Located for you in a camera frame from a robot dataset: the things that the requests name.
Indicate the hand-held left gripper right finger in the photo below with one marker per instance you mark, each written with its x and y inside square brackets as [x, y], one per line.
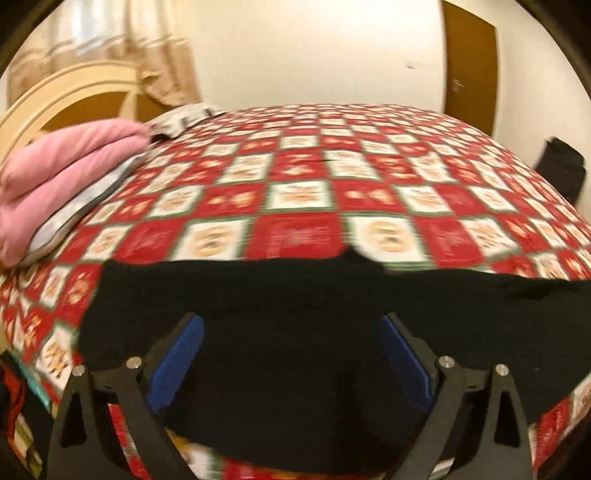
[405, 364]

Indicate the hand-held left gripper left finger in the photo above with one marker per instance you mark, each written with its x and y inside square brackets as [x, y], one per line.
[179, 362]

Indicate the black pants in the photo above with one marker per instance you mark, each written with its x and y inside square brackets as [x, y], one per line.
[300, 314]

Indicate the striped colourful cloth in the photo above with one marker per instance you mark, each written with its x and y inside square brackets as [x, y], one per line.
[21, 415]

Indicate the red checkered printed blanket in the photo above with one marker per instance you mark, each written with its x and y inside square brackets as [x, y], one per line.
[295, 230]

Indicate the grey white pillow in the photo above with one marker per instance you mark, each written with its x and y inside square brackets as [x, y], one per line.
[71, 212]

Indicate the pink folded blanket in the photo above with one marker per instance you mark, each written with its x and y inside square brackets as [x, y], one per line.
[60, 170]

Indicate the black white patterned pillow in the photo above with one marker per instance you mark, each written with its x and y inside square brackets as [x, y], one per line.
[184, 117]

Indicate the dark cloth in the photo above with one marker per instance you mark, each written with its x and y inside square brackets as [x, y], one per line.
[561, 166]

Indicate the cream wooden headboard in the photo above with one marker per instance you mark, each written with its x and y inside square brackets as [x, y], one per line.
[69, 83]

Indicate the beige curtain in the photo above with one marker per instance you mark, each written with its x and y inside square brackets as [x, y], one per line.
[161, 55]

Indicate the brown wooden door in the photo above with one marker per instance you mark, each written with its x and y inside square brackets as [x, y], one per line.
[471, 55]

